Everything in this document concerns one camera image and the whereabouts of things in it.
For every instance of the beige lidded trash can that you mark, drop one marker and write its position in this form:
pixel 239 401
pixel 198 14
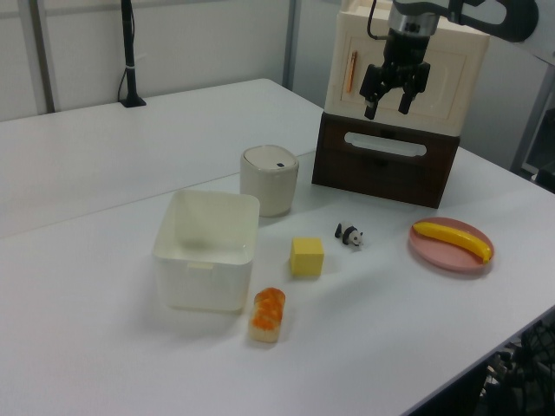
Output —
pixel 269 186

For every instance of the yellow cube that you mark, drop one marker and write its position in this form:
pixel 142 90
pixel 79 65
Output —
pixel 307 260

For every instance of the grey partition post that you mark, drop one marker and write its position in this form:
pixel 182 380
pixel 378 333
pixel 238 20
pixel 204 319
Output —
pixel 291 43
pixel 42 56

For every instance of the white plastic box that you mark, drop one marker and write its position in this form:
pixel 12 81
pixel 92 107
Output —
pixel 204 281

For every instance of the black pole stand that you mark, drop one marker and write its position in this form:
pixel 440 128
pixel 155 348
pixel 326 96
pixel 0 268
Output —
pixel 129 52

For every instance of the yellow toy banana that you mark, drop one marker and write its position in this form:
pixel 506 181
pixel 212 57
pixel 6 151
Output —
pixel 455 237

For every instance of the grey metal frame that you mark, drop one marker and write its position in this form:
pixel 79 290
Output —
pixel 535 130

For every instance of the cream plastic cabinet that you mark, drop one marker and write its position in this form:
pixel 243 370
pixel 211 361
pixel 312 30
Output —
pixel 442 78

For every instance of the orange topped toy bread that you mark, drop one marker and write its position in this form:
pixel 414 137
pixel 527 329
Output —
pixel 266 316

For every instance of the panda toy figure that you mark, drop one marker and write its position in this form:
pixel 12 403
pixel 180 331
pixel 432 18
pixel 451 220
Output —
pixel 349 234

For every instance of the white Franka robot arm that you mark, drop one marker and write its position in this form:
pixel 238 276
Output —
pixel 477 17

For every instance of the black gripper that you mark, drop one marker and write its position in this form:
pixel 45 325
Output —
pixel 405 52

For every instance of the pink plate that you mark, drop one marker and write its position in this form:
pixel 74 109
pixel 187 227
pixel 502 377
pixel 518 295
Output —
pixel 438 256

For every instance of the dark brown wooden drawer box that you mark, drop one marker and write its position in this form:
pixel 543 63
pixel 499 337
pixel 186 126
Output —
pixel 390 182

